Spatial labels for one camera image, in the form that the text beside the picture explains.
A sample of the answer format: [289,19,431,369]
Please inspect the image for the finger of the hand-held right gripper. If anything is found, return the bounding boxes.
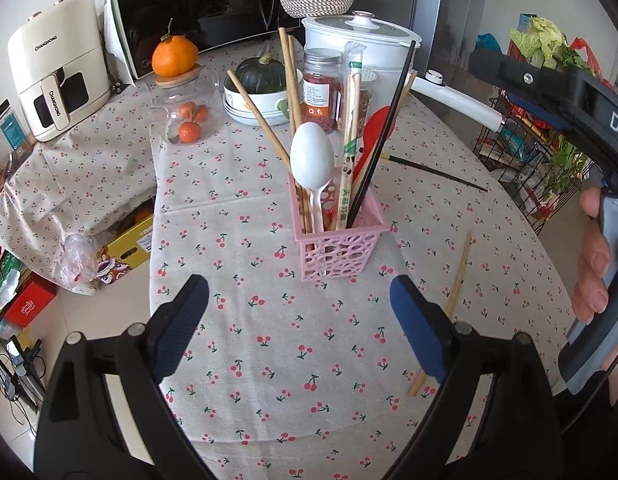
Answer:
[469,49,618,181]

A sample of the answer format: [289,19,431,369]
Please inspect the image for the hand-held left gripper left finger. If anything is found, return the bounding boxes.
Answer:
[34,274,217,480]

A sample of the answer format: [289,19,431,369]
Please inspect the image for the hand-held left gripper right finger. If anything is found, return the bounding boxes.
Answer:
[389,274,565,480]

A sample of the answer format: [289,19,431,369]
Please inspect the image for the pink perforated utensil holder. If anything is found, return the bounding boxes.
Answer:
[288,170,391,282]

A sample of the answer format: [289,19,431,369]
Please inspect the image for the black chopstick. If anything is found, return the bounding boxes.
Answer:
[346,40,418,229]
[381,154,489,192]

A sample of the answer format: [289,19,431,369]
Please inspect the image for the red plastic spoon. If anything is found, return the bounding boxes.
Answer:
[350,105,399,193]

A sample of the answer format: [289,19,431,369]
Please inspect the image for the white plastic spoon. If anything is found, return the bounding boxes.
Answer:
[290,122,335,234]

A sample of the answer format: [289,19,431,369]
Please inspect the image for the paper chopsticks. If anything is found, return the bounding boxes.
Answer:
[337,42,366,231]

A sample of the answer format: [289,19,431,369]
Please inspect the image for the person's right hand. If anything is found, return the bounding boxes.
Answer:
[572,187,613,326]

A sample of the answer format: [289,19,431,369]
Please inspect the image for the napa cabbage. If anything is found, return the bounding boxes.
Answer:
[509,16,598,74]

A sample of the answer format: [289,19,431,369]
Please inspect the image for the yellow cardboard box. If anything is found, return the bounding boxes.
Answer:
[96,200,155,286]

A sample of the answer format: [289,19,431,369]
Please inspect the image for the cherry print tablecloth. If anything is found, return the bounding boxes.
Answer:
[0,80,160,273]
[149,47,575,480]

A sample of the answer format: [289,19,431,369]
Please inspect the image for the clear plastic bag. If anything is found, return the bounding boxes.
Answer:
[61,232,102,294]

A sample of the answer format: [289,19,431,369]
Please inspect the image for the red box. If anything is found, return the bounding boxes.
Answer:
[4,280,58,326]

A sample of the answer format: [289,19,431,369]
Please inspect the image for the grey refrigerator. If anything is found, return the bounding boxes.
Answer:
[354,0,491,77]

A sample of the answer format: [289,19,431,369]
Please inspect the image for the green package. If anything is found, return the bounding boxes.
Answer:
[0,247,24,306]

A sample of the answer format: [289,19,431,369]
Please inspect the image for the white electric cooker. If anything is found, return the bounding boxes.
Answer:
[301,10,423,107]

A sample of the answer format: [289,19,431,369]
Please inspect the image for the jar of dried fruit slices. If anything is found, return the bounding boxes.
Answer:
[339,70,378,137]

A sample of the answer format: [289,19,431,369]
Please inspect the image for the glass jar with bamboo lid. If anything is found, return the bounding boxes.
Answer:
[149,65,223,147]

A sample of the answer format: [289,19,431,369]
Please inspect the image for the white flower print bowl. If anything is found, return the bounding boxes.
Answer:
[223,77,301,127]

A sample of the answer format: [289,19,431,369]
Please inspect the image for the jar of red dried fruit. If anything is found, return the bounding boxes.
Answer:
[302,47,343,134]

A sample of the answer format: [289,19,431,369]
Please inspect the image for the dark green pumpkin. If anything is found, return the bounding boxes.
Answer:
[237,55,290,96]

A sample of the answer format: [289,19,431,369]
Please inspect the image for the clear container with black lid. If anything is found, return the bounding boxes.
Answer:
[0,100,38,161]

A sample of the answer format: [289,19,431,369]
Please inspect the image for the large orange with stem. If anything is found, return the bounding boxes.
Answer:
[152,19,200,79]

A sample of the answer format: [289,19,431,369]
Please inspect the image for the cream air fryer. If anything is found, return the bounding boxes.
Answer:
[8,0,112,142]

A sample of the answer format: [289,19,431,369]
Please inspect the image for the black microwave oven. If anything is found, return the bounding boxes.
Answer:
[109,0,303,80]

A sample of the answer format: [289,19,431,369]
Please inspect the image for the black wire rack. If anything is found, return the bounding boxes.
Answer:
[476,95,601,234]

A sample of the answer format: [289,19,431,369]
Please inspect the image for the white pan handle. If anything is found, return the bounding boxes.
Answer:
[410,71,505,132]

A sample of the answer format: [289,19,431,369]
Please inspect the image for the black cables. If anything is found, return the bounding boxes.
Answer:
[0,350,44,413]

